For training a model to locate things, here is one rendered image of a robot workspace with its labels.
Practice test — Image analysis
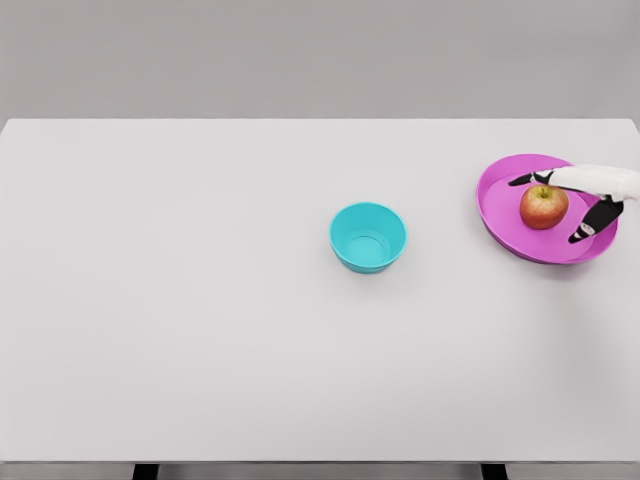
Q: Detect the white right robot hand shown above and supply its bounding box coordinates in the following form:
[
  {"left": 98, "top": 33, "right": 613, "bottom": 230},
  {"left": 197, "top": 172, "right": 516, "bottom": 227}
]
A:
[{"left": 508, "top": 163, "right": 640, "bottom": 245}]

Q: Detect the red apple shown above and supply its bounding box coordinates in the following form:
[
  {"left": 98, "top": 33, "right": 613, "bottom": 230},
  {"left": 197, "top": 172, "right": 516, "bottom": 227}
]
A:
[{"left": 519, "top": 184, "right": 570, "bottom": 231}]

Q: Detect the pink plate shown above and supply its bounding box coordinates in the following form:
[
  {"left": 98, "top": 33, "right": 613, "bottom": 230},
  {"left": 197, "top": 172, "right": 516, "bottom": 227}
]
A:
[{"left": 475, "top": 153, "right": 620, "bottom": 265}]

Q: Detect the blue bowl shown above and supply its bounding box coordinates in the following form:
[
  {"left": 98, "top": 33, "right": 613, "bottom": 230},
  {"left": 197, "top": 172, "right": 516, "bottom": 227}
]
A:
[{"left": 328, "top": 201, "right": 408, "bottom": 275}]

